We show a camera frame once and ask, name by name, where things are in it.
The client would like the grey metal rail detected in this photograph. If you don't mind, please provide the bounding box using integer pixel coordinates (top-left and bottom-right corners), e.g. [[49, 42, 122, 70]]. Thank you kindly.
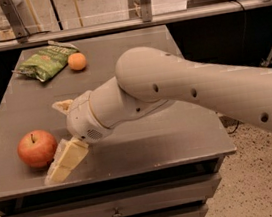
[[0, 0, 272, 52]]

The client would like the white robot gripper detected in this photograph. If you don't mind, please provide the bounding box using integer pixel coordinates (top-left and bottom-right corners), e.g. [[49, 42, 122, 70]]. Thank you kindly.
[[44, 91, 113, 186]]

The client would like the grey top drawer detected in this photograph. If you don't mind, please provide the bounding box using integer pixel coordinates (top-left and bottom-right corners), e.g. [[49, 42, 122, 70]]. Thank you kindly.
[[7, 173, 221, 217]]

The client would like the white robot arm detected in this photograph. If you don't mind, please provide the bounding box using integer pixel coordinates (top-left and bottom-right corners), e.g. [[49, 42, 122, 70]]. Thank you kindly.
[[44, 47, 272, 185]]

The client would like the metal left bracket post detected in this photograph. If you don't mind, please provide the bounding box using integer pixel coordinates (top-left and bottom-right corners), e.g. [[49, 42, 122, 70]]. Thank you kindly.
[[0, 0, 29, 43]]

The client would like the green chip bag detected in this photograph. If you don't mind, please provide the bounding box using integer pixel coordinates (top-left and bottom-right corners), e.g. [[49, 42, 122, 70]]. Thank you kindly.
[[14, 40, 79, 82]]

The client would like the red apple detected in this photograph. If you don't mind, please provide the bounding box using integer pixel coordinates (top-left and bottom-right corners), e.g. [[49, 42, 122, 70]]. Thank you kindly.
[[17, 129, 57, 168]]

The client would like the black floor cable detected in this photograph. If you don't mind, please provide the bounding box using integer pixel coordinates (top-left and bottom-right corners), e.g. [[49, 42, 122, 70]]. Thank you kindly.
[[226, 119, 242, 135]]

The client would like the orange fruit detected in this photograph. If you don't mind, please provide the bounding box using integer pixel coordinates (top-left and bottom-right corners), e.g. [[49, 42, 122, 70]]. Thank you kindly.
[[67, 52, 87, 71]]

